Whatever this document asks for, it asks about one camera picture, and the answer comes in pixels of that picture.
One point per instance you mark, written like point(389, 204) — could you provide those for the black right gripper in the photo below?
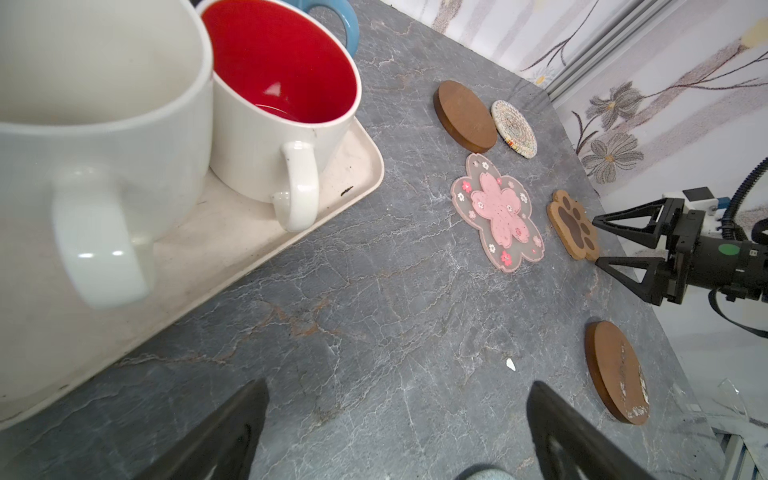
point(738, 269)

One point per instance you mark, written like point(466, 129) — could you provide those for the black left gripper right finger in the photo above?
point(567, 446)

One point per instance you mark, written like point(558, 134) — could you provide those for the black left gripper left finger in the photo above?
point(223, 445)

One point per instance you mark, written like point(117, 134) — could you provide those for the glossy brown round coaster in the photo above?
point(616, 373)

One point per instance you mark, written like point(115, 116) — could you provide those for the cork paw print coaster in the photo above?
point(578, 235)

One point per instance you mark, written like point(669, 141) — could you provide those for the pink flower silicone coaster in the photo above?
point(499, 208)

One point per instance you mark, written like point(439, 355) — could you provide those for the multicolour woven round coaster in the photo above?
point(514, 128)

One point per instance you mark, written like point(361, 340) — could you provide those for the dark brown round wooden coaster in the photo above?
point(464, 116)

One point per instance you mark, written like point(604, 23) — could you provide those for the beige plastic tray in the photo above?
point(52, 341)

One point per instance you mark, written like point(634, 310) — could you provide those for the plain white mug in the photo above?
point(90, 120)

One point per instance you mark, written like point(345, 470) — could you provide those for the white mug red interior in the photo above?
point(285, 93)

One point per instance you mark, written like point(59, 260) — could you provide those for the blue floral mug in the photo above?
point(344, 10)

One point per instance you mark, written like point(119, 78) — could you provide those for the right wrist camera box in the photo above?
point(701, 198)

